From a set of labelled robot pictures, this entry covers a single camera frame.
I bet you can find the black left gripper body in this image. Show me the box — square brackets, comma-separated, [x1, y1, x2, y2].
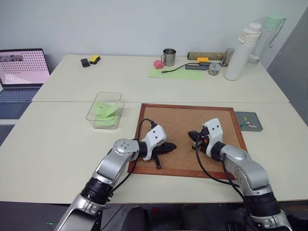
[151, 141, 169, 156]

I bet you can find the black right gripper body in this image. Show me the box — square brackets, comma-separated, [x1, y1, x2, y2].
[194, 128, 210, 154]

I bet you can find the grey flat tray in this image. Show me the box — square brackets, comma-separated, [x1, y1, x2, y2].
[234, 111, 264, 133]

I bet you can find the flat green sticky note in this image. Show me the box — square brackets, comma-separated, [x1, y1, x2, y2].
[94, 117, 116, 128]

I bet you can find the clear jar of pushpins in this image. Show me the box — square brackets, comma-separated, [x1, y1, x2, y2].
[207, 63, 221, 77]

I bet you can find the clear plastic box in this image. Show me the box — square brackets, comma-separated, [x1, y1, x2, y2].
[85, 91, 125, 130]

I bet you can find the folded green sticky note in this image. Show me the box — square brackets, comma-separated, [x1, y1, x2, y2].
[92, 101, 122, 119]

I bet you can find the wood framed cork board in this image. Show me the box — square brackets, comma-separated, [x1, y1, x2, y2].
[127, 103, 248, 180]

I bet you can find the dark rounded shape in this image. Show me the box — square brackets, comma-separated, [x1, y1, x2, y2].
[120, 204, 150, 231]
[180, 204, 218, 231]

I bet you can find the light green paper sheet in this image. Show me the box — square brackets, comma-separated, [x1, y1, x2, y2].
[147, 65, 205, 81]

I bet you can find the grey usb hub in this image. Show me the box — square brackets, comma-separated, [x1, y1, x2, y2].
[185, 61, 209, 71]

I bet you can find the steel mug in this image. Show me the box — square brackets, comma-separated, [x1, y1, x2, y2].
[160, 48, 177, 67]

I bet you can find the silver metal cylinder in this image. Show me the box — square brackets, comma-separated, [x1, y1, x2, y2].
[219, 47, 235, 67]

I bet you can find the white insulated bottle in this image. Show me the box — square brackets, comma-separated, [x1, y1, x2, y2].
[224, 22, 263, 81]

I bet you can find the yellow and black eraser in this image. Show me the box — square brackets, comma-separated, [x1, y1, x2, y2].
[88, 54, 101, 65]

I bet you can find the clear bottle with green lid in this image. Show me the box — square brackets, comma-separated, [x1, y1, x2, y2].
[245, 14, 287, 69]

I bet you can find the grey upright panel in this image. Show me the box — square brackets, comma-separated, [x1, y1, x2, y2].
[265, 9, 308, 135]

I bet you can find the perforated black metal surface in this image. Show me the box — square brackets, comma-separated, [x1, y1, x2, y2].
[0, 124, 15, 147]

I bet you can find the open laptop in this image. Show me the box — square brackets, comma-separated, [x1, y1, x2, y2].
[0, 48, 51, 120]

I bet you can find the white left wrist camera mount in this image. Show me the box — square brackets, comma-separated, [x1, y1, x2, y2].
[141, 125, 168, 162]

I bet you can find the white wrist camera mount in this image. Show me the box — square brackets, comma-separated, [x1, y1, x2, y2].
[141, 125, 168, 162]
[202, 118, 225, 158]

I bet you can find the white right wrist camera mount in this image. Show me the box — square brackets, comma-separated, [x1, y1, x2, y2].
[202, 118, 225, 158]

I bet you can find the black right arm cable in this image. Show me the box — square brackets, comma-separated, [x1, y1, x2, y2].
[194, 131, 247, 201]

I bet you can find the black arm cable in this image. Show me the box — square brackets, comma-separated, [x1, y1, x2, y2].
[104, 118, 158, 194]
[194, 131, 247, 201]

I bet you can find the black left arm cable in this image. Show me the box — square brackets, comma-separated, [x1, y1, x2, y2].
[104, 118, 158, 194]

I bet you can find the black usb cable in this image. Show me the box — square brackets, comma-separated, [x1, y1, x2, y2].
[161, 64, 193, 74]

